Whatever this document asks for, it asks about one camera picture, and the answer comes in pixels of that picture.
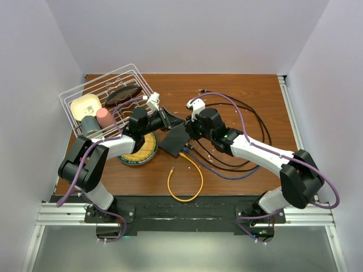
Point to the aluminium frame rail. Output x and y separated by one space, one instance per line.
62 241

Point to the grey green mug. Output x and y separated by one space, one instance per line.
89 127

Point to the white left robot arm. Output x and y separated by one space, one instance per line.
83 165

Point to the dark brown oval plate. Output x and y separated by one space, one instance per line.
122 95

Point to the white wire dish rack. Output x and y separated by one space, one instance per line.
102 86

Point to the yellow green rimmed plate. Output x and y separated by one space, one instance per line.
144 154

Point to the pink cup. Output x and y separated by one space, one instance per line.
104 118

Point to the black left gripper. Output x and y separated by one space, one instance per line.
167 119

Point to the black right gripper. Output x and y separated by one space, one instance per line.
190 128

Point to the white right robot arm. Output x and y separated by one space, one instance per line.
297 171

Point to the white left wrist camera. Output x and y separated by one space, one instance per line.
152 101

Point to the black network switch box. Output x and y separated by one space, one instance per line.
175 141

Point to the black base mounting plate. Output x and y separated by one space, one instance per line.
209 213

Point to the cream square bowl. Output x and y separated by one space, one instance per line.
86 105

